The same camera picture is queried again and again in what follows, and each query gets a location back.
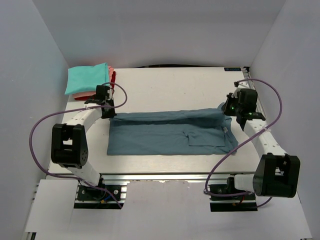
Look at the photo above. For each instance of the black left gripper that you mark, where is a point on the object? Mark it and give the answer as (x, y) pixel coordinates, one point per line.
(110, 115)

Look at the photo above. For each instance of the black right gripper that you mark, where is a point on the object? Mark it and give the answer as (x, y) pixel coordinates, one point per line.
(225, 108)

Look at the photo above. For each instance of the blue t shirt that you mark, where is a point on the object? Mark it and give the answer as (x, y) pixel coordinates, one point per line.
(185, 132)

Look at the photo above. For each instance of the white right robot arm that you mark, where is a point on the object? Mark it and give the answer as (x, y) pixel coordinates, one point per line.
(277, 172)

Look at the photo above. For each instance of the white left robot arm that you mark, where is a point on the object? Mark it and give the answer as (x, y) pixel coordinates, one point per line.
(69, 148)

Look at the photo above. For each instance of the red folded t shirt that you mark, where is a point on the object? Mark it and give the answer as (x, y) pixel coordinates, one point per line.
(83, 96)

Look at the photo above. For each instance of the pink folded t shirt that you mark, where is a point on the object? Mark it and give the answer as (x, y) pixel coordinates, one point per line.
(110, 69)

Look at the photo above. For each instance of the teal folded t shirt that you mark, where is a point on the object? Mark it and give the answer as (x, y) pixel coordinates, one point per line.
(86, 78)

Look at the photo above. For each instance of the blue label sticker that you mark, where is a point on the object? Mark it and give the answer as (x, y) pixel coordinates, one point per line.
(232, 69)

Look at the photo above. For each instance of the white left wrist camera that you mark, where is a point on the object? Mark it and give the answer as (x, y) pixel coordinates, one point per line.
(110, 92)

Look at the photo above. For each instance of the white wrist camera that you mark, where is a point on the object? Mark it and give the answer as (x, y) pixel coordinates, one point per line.
(234, 94)
(110, 92)

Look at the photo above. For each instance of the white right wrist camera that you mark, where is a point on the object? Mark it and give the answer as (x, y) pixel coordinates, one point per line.
(234, 94)

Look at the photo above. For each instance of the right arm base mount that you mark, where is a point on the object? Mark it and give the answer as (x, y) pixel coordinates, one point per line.
(239, 203)

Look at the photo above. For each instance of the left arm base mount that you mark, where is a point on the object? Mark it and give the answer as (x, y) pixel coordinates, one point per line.
(92, 199)

